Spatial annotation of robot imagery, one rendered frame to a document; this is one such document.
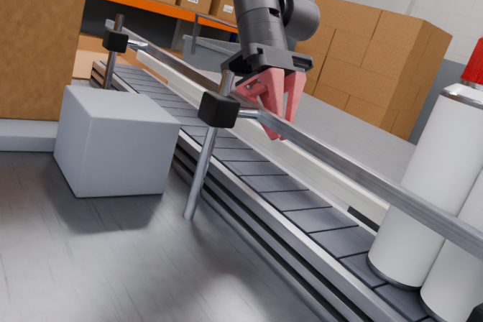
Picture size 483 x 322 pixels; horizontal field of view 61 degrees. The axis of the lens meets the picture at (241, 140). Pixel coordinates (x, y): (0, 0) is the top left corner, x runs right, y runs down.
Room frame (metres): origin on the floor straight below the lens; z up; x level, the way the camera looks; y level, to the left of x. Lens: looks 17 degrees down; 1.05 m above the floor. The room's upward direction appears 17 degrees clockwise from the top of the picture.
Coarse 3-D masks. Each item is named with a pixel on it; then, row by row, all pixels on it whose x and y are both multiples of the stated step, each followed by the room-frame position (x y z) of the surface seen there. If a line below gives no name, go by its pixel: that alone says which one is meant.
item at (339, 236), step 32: (160, 96) 0.67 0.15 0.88; (192, 128) 0.55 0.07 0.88; (224, 160) 0.47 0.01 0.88; (256, 160) 0.50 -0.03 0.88; (256, 192) 0.41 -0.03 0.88; (288, 192) 0.43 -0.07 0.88; (320, 224) 0.37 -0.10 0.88; (352, 224) 0.40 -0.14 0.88; (352, 256) 0.33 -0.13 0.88; (384, 288) 0.29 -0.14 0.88; (416, 320) 0.26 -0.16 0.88
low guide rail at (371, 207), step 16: (144, 64) 0.82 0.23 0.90; (160, 64) 0.77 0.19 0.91; (176, 80) 0.72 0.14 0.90; (192, 96) 0.67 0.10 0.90; (240, 128) 0.56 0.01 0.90; (256, 128) 0.54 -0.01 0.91; (272, 144) 0.51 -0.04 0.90; (288, 144) 0.49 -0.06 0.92; (288, 160) 0.48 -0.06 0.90; (304, 160) 0.47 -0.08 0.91; (320, 176) 0.44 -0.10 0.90; (336, 176) 0.43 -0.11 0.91; (336, 192) 0.42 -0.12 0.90; (352, 192) 0.41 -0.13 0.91; (368, 208) 0.39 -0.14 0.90; (384, 208) 0.38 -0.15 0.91
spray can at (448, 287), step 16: (480, 176) 0.29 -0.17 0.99; (480, 192) 0.28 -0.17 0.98; (464, 208) 0.29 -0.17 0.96; (480, 208) 0.28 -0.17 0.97; (480, 224) 0.27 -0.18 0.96; (448, 240) 0.29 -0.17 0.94; (448, 256) 0.28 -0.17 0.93; (464, 256) 0.27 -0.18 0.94; (432, 272) 0.29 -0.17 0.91; (448, 272) 0.28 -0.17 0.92; (464, 272) 0.27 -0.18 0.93; (480, 272) 0.26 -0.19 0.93; (432, 288) 0.28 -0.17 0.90; (448, 288) 0.27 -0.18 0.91; (464, 288) 0.27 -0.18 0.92; (480, 288) 0.26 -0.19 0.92; (432, 304) 0.28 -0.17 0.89; (448, 304) 0.27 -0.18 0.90; (464, 304) 0.26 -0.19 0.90; (448, 320) 0.26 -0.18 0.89; (464, 320) 0.26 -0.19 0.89
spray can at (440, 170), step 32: (480, 64) 0.31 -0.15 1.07; (448, 96) 0.32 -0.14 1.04; (480, 96) 0.30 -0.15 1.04; (448, 128) 0.31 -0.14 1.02; (480, 128) 0.30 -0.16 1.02; (416, 160) 0.32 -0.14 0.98; (448, 160) 0.30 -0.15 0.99; (480, 160) 0.30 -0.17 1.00; (416, 192) 0.31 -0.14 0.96; (448, 192) 0.30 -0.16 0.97; (384, 224) 0.32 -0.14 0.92; (416, 224) 0.30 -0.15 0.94; (384, 256) 0.31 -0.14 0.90; (416, 256) 0.30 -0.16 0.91; (416, 288) 0.30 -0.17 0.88
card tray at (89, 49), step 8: (80, 40) 1.08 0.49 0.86; (88, 40) 1.10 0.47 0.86; (96, 40) 1.11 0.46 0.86; (80, 48) 1.08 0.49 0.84; (88, 48) 1.10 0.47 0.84; (96, 48) 1.11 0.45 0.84; (104, 48) 1.13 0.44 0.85; (128, 48) 1.12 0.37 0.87; (80, 56) 1.00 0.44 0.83; (88, 56) 1.03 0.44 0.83; (96, 56) 1.06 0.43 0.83; (104, 56) 1.09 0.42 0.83; (120, 56) 1.16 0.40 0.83; (128, 56) 1.11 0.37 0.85; (136, 56) 1.08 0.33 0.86; (80, 64) 0.92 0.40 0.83; (88, 64) 0.94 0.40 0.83; (128, 64) 1.08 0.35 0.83; (136, 64) 1.07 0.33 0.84; (80, 72) 0.85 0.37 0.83; (88, 72) 0.87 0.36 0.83; (152, 72) 0.99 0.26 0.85
